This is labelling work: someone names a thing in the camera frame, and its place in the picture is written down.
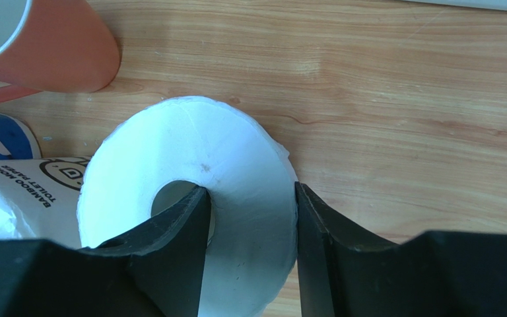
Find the white plastic-wrapped paper roll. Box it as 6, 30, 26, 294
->
0, 157, 90, 249

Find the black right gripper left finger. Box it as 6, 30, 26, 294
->
82, 186, 211, 316

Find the plain white paper roll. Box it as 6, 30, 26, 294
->
77, 96, 297, 316

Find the orange ceramic mug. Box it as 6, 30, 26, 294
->
0, 1, 121, 103

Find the beige checkered three-tier shelf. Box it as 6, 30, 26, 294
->
409, 0, 507, 11

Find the blue-wrapped paper roll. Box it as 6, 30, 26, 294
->
0, 114, 42, 160

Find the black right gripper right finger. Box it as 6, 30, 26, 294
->
295, 182, 405, 316

